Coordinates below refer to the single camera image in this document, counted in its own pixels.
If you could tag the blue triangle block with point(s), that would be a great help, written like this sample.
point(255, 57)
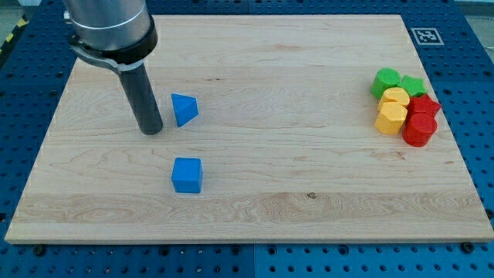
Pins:
point(185, 108)

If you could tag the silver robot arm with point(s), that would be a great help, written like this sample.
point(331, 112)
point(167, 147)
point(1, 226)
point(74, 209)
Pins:
point(116, 35)

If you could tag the wooden board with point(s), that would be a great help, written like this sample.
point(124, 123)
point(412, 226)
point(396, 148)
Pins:
point(285, 134)

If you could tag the blue cube block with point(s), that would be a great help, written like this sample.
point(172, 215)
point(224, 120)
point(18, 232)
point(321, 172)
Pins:
point(187, 175)

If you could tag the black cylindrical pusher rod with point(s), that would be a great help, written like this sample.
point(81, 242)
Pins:
point(139, 93)

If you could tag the yellow hexagon block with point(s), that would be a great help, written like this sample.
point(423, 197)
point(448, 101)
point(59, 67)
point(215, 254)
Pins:
point(390, 118)

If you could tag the green cylinder block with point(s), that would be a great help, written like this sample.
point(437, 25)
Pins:
point(385, 78)

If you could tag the yellow cylinder block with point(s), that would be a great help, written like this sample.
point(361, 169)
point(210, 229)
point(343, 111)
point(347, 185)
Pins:
point(394, 94)

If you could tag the red cylinder block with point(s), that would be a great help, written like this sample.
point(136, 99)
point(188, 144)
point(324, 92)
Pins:
point(419, 129)

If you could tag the green star block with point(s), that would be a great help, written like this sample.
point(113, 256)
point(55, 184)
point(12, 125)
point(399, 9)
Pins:
point(415, 87)

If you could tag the red star block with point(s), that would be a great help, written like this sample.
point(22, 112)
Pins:
point(423, 104)

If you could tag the white fiducial marker tag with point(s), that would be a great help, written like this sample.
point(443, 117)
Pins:
point(427, 36)

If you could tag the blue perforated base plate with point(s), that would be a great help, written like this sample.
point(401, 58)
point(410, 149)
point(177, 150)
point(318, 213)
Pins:
point(36, 72)

